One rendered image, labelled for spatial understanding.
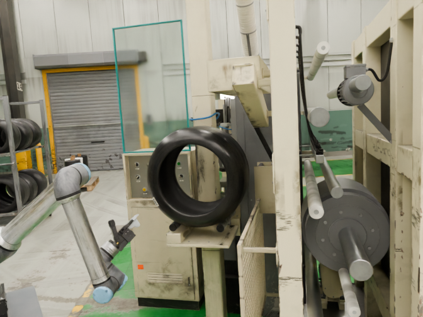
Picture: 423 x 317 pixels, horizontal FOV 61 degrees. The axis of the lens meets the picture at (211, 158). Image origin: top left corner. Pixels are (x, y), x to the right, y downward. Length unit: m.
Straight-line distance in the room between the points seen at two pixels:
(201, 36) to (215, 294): 1.71
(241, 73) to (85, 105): 10.16
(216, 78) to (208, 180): 0.89
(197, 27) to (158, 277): 1.91
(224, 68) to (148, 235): 1.67
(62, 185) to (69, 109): 10.00
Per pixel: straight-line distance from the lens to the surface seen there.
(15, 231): 2.13
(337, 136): 11.80
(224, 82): 1.69
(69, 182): 1.79
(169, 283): 3.05
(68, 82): 11.78
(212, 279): 2.61
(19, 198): 5.48
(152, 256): 3.01
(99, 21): 11.78
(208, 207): 2.31
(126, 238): 2.04
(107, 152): 11.49
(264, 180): 2.25
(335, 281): 2.74
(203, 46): 2.38
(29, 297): 2.34
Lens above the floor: 1.54
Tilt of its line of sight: 7 degrees down
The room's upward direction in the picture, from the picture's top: 3 degrees counter-clockwise
